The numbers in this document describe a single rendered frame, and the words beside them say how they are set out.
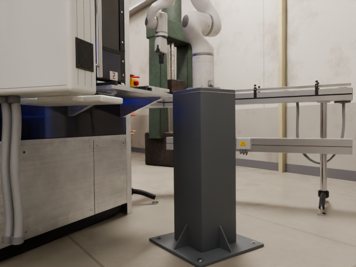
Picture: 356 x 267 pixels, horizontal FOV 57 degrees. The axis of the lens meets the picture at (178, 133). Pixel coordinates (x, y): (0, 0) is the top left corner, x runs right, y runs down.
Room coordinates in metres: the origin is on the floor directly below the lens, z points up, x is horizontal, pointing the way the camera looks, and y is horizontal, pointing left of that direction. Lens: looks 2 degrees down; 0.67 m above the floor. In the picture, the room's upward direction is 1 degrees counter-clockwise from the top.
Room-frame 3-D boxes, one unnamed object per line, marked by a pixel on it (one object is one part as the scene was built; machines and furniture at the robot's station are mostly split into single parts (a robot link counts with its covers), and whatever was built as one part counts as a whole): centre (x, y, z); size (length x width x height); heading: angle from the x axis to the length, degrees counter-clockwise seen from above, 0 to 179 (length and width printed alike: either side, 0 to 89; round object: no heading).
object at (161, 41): (2.21, 0.11, 1.21); 0.10 x 0.07 x 0.11; 153
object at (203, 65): (1.82, -0.14, 0.95); 0.19 x 0.19 x 0.18
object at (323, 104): (2.56, -1.14, 0.46); 0.09 x 0.09 x 0.77; 63
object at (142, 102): (2.30, 0.26, 0.80); 0.34 x 0.03 x 0.13; 63
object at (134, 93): (2.09, 0.38, 0.87); 0.70 x 0.48 x 0.02; 153
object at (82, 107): (1.86, 0.49, 0.80); 0.34 x 0.03 x 0.13; 63
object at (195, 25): (1.80, -0.12, 1.16); 0.19 x 0.12 x 0.24; 122
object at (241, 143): (2.79, -0.56, 0.50); 0.12 x 0.05 x 0.09; 63
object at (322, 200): (2.56, -1.14, 0.07); 0.50 x 0.08 x 0.14; 153
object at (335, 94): (2.91, -0.48, 0.92); 1.90 x 0.15 x 0.16; 63
